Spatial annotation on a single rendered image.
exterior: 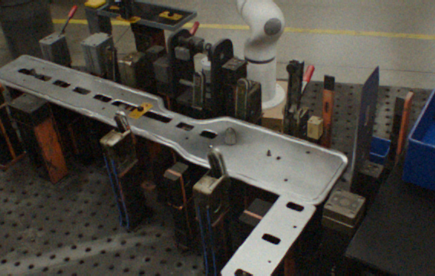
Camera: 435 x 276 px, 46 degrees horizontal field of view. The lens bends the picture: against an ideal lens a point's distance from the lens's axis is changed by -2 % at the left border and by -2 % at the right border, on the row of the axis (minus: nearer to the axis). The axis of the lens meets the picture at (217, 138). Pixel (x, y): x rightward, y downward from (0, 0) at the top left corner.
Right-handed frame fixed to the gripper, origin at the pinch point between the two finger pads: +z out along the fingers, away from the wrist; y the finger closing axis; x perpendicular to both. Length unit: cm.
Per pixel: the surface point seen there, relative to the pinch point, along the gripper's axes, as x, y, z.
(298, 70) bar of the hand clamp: 60, -6, 8
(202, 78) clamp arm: 27.6, -1.9, 17.8
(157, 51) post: 3.9, -6.4, 16.5
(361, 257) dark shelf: 97, 30, 25
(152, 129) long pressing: 23.0, 18.1, 26.5
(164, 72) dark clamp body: 9.9, -2.5, 20.9
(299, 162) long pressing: 68, 7, 27
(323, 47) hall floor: -50, -221, 126
